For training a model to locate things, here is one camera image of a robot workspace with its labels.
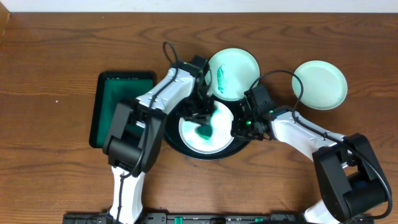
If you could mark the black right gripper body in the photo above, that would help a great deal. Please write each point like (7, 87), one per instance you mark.
(247, 127)

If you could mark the white plate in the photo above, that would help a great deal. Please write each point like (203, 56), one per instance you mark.
(221, 121)

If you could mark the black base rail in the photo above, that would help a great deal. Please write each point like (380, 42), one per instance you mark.
(163, 218)

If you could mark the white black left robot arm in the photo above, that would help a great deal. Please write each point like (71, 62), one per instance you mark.
(135, 135)

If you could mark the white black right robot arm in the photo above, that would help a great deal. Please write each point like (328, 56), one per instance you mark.
(350, 178)

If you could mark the round black tray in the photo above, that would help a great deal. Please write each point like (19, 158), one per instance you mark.
(173, 138)

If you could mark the green plate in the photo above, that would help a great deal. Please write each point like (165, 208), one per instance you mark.
(324, 85)
(231, 72)

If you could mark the green sponge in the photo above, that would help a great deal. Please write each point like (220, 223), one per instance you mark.
(204, 131)

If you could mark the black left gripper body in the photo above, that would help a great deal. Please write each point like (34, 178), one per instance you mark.
(196, 115)

